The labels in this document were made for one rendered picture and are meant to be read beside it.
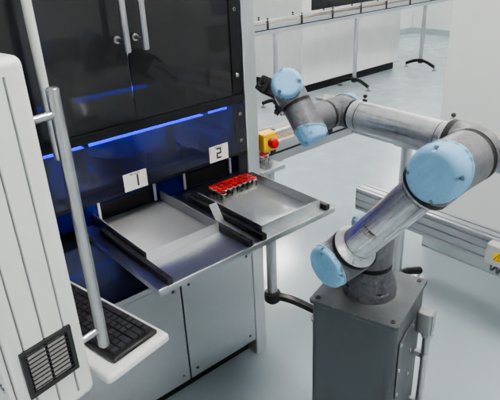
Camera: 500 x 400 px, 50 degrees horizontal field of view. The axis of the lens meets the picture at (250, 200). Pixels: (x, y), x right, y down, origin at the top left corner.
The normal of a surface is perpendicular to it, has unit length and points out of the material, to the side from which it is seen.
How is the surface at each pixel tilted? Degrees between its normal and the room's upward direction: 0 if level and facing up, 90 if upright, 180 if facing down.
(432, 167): 84
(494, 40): 90
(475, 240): 90
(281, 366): 0
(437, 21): 90
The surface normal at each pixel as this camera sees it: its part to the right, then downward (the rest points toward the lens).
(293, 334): -0.04, -0.90
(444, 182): -0.69, 0.25
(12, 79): 0.79, 0.24
